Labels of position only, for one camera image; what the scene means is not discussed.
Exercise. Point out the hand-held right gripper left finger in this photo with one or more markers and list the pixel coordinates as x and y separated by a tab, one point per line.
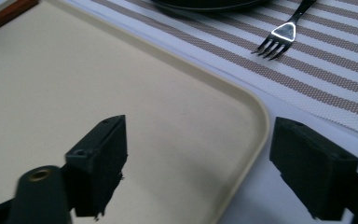
101	165

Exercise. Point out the beige tray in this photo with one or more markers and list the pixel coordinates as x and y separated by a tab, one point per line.
105	77

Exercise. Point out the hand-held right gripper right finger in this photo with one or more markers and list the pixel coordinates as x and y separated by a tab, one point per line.
310	168

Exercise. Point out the striped placemat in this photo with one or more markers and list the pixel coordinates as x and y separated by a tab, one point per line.
323	62

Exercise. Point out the black round plate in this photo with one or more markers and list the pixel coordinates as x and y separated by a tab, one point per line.
211	3

